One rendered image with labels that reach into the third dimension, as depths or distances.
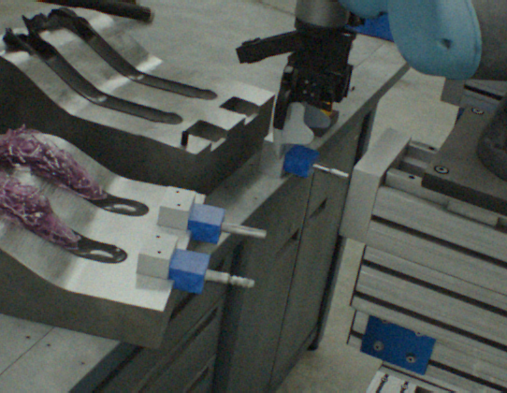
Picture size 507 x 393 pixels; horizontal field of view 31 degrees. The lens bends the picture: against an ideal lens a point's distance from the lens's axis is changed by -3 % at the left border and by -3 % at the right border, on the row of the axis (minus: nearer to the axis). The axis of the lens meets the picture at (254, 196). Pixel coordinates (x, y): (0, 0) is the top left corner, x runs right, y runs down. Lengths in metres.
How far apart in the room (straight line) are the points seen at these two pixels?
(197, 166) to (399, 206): 0.33
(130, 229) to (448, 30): 0.47
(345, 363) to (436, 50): 1.57
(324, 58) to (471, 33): 0.48
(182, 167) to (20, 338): 0.36
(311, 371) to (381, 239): 1.27
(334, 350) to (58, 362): 1.46
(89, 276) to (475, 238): 0.43
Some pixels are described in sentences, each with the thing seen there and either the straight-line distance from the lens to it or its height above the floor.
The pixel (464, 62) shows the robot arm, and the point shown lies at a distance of 0.90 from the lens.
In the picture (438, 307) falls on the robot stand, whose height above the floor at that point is 0.86.
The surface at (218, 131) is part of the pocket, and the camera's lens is 1.34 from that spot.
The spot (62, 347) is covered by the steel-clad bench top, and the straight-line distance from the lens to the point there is 1.04.
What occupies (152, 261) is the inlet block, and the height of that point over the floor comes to 0.87.
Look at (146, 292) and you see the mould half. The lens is 1.04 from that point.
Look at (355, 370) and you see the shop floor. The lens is 2.37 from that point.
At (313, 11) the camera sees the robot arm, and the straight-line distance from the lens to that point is 1.29.
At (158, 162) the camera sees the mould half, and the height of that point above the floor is 0.86.
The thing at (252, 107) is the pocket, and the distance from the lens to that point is 1.43.
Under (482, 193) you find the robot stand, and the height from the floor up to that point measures 1.04.
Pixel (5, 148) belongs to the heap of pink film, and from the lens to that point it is 1.18.
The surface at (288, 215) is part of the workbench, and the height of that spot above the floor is 0.60.
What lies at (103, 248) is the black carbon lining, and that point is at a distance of 1.11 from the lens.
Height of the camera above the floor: 1.47
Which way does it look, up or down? 29 degrees down
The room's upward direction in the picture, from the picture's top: 10 degrees clockwise
